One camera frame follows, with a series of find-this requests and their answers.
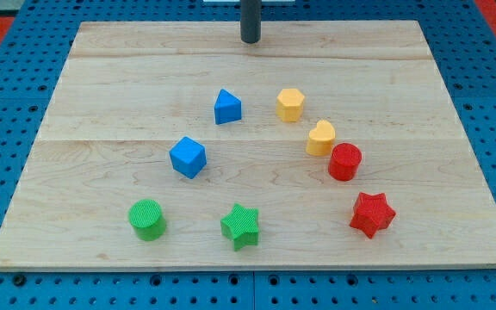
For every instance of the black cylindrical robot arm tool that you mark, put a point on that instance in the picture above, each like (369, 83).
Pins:
(250, 21)

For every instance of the green star block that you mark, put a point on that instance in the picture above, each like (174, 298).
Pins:
(241, 226)

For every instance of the red star block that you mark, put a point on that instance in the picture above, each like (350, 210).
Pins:
(371, 213)

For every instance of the blue triangular prism block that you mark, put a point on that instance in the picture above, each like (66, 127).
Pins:
(227, 108)

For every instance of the blue cube block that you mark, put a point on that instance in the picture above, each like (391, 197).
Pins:
(188, 157)

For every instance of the yellow hexagon block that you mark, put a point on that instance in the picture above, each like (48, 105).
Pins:
(289, 104)

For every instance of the yellow heart block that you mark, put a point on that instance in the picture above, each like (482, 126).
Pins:
(320, 139)

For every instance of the light wooden board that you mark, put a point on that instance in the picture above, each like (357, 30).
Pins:
(129, 91)

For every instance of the red cylinder block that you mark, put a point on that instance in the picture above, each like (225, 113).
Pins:
(344, 161)

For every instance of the green cylinder block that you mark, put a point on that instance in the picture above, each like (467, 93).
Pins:
(147, 220)

